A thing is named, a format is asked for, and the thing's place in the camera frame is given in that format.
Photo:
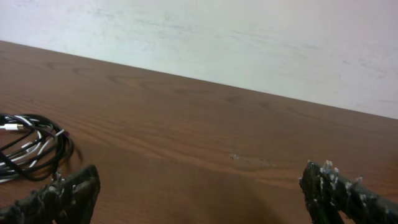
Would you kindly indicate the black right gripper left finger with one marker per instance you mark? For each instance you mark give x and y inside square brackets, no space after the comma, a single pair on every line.
[66,200]

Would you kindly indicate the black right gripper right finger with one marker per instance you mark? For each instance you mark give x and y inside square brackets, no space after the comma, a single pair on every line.
[327,194]

